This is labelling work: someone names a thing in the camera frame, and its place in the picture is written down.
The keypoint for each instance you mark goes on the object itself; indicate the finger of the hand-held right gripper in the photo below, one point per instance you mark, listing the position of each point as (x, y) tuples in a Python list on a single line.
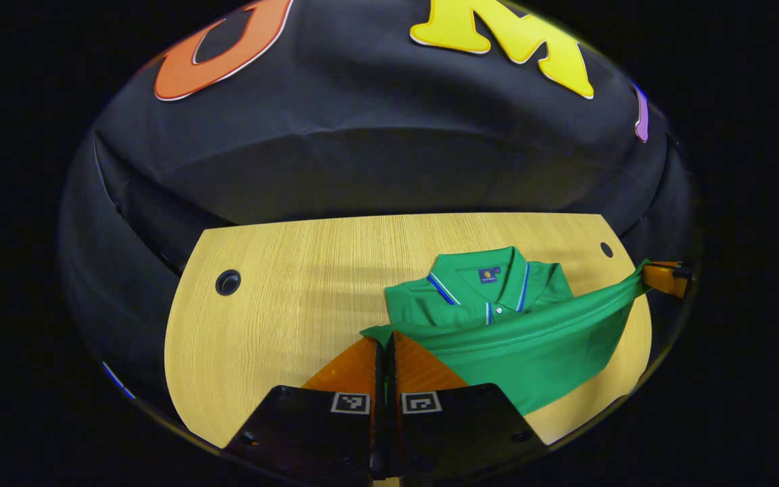
[(667, 279)]

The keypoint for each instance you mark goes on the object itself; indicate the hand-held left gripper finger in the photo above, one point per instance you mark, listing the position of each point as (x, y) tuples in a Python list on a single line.
[(393, 439), (377, 439)]

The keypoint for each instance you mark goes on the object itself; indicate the green T-shirt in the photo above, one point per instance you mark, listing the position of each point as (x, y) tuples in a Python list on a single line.
[(531, 358)]

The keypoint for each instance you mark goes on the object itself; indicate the black backdrop cloth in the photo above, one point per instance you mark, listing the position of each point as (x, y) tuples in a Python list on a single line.
[(362, 149)]

